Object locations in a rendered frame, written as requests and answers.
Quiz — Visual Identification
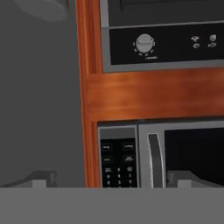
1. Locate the grey fridge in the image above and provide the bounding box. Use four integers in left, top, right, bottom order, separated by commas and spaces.
0, 0, 87, 189

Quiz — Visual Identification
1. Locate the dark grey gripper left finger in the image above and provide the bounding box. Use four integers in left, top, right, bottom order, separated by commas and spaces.
0, 171, 58, 189

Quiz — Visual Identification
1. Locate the grey oven knob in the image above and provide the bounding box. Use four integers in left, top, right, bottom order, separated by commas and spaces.
133, 32, 156, 56

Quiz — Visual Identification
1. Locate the grey microwave door handle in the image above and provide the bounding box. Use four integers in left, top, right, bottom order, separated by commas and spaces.
146, 132, 166, 189

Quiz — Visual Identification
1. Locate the brown wooden cabinet frame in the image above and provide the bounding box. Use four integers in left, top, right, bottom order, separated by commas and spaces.
74, 0, 224, 189

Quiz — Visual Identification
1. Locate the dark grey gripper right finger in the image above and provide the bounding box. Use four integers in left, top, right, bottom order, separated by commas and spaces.
166, 171, 224, 189

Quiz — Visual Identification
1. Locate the grey and black microwave oven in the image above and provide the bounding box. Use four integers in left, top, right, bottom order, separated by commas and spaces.
97, 119, 224, 189

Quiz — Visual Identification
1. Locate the grey microwave door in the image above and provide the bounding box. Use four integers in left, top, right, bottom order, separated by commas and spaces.
137, 120, 224, 189

